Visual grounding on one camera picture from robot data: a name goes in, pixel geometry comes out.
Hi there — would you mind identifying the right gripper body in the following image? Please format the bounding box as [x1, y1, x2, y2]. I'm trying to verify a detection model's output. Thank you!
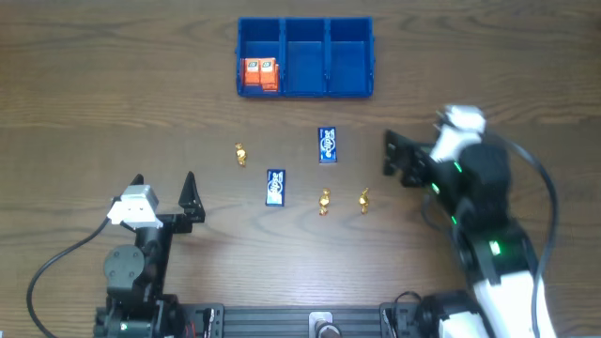
[397, 137, 438, 190]

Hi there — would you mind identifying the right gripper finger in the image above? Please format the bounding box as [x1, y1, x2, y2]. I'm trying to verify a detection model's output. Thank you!
[382, 129, 404, 177]

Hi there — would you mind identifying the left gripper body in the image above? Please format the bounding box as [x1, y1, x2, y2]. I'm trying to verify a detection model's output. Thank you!
[157, 212, 194, 235]

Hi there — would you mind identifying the blue candy pack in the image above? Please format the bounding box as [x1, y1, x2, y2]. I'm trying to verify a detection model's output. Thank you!
[265, 168, 286, 208]
[317, 126, 338, 164]

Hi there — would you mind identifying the blue tray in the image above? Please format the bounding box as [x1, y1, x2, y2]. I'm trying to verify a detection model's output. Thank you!
[236, 16, 377, 100]

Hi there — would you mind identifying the orange candy box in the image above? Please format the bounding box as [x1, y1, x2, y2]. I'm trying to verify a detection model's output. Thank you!
[240, 57, 262, 87]
[258, 56, 281, 93]

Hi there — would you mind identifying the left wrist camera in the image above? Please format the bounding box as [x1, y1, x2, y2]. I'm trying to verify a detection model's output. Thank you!
[106, 184, 164, 230]

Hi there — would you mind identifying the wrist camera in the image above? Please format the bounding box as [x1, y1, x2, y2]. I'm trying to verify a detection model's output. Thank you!
[106, 184, 164, 230]
[429, 103, 488, 164]

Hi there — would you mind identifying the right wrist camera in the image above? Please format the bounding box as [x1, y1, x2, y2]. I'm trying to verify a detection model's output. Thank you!
[429, 103, 488, 164]

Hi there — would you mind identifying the mounting rail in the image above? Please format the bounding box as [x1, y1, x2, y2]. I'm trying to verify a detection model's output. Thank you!
[180, 290, 424, 338]

